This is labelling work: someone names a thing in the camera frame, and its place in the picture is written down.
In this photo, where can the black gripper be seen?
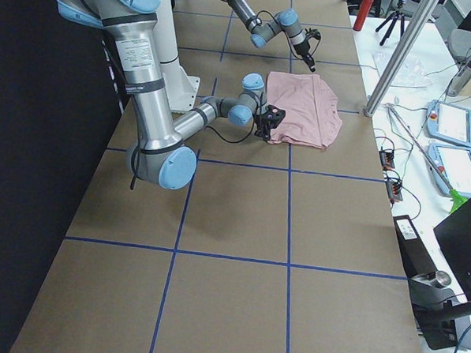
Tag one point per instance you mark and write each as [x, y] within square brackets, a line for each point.
[262, 127]
[303, 50]

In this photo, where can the pink Snoopy t-shirt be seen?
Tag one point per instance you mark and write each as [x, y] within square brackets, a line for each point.
[312, 117]

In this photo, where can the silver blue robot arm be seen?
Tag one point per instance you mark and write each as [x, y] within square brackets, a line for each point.
[160, 154]
[286, 21]

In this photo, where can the red water bottle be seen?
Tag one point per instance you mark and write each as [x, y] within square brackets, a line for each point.
[364, 9]

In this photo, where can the clear plastic bag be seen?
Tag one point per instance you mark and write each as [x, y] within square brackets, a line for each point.
[411, 74]

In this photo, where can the upper orange connector board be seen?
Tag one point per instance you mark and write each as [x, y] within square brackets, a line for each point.
[387, 159]

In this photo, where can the orange connector board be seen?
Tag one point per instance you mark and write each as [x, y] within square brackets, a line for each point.
[387, 159]
[394, 190]

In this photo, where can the lower orange connector board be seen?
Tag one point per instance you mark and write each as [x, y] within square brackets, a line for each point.
[394, 190]

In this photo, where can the upper teach pendant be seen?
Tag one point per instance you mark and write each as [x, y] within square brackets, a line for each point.
[449, 123]

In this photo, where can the black box with label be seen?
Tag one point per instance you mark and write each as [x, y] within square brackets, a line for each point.
[415, 257]

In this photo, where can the black monitor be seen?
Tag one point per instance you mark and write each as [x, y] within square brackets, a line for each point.
[454, 239]

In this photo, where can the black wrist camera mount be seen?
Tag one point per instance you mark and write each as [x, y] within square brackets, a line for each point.
[272, 117]
[312, 33]

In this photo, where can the black camera tripod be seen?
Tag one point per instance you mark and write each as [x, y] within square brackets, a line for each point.
[396, 17]

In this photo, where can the aluminium frame post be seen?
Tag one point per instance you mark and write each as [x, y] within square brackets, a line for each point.
[411, 33]

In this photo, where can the green handled reach stick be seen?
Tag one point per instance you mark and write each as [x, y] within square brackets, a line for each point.
[456, 198]

